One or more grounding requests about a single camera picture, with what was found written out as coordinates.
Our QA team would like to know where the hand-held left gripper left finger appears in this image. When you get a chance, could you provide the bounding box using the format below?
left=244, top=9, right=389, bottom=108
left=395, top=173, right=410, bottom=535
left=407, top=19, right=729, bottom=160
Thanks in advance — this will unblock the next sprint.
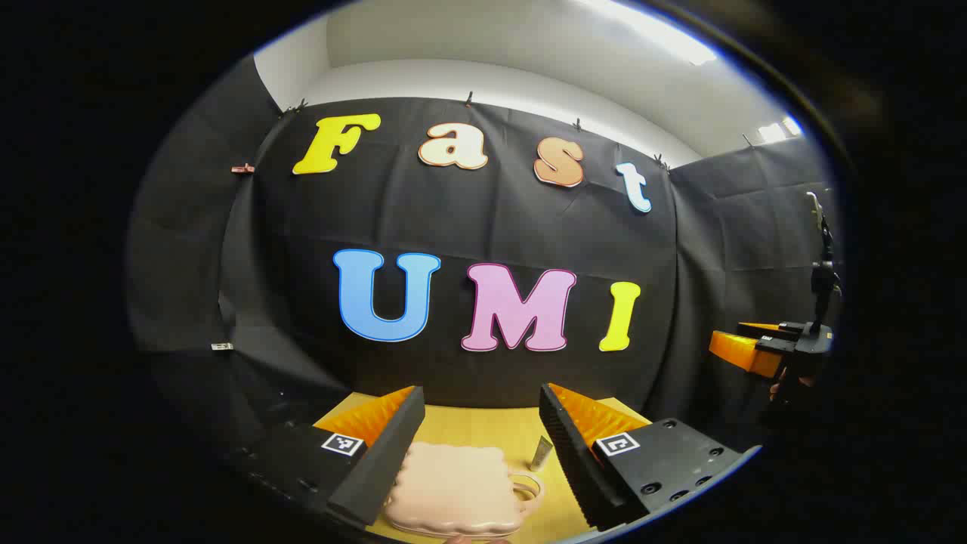
left=227, top=385, right=426, bottom=530

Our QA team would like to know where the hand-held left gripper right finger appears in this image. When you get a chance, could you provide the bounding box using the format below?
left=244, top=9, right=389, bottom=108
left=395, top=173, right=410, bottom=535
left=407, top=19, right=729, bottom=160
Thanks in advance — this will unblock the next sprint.
left=539, top=382, right=762, bottom=533

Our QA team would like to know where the pink suitcase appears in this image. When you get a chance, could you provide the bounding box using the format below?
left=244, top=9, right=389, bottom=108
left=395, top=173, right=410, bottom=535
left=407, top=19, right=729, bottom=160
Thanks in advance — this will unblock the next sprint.
left=382, top=440, right=545, bottom=539

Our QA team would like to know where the small ceiling light panel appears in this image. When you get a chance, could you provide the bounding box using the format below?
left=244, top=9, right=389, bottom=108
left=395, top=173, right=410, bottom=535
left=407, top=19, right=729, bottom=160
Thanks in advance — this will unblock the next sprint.
left=758, top=116, right=803, bottom=145

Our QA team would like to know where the black backdrop cloth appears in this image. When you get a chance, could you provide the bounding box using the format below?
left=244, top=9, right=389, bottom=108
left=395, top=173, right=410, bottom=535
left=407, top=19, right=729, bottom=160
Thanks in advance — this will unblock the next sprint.
left=125, top=57, right=843, bottom=469

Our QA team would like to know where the long ceiling light strip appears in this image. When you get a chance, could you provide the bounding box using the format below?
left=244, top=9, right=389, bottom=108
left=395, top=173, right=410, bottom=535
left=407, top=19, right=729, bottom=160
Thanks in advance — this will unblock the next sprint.
left=582, top=0, right=718, bottom=67

